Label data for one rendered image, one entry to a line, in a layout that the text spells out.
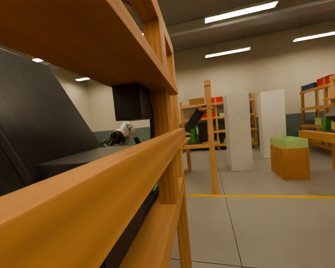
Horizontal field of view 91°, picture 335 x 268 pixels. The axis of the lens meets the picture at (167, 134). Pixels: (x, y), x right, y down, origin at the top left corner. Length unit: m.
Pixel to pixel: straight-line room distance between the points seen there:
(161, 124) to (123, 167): 0.65
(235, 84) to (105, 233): 7.90
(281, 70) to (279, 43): 1.06
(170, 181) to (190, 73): 7.37
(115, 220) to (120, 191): 0.03
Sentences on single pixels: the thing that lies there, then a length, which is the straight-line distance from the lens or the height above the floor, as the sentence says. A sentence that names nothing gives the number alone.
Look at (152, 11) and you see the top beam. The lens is 0.97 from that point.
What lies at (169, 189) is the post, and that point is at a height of 0.96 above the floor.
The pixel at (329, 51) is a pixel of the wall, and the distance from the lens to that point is 9.35.
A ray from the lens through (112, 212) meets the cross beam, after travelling 0.22.
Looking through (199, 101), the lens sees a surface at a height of 2.15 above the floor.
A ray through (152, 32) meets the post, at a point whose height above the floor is 1.79.
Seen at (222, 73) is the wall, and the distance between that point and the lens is 8.06.
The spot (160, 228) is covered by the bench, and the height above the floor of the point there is 0.88.
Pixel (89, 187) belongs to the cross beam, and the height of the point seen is 1.27.
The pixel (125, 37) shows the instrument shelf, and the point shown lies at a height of 1.50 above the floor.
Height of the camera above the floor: 1.32
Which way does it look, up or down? 4 degrees down
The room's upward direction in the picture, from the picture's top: 5 degrees counter-clockwise
